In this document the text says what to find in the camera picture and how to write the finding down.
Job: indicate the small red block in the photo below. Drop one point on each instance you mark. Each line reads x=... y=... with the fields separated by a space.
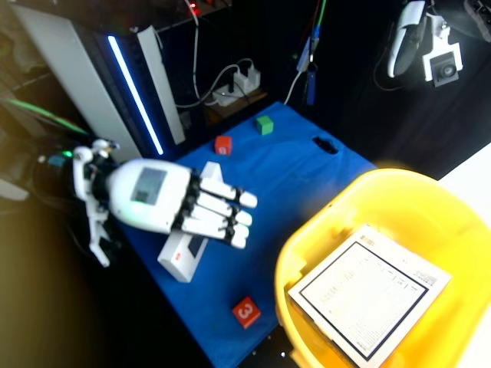
x=223 y=145

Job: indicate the white tower with blue light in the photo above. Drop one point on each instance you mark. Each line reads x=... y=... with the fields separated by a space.
x=96 y=96

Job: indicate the red block with number three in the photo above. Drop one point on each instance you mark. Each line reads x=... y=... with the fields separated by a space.
x=246 y=312

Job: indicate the blue usb plug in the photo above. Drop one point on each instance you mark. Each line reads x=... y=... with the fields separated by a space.
x=311 y=86

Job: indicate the long white box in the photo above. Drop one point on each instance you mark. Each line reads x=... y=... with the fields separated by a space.
x=176 y=262

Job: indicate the grey usb adapter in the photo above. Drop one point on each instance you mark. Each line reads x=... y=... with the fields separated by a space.
x=307 y=53

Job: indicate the blue cloth mat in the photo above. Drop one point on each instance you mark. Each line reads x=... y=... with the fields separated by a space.
x=276 y=191

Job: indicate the green block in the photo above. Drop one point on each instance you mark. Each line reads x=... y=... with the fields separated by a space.
x=264 y=125

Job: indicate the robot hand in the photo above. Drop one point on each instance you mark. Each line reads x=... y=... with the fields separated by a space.
x=481 y=17
x=153 y=199

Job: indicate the white charger plug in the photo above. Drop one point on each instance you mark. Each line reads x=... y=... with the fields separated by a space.
x=248 y=76

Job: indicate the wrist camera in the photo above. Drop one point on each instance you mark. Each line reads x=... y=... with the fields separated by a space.
x=443 y=67

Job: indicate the calculator box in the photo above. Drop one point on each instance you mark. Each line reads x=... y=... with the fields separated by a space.
x=364 y=295

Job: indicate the yellow plastic bin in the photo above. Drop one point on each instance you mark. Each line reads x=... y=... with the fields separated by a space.
x=452 y=214

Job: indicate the brown wooden board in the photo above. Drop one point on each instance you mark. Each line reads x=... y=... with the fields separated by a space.
x=234 y=111

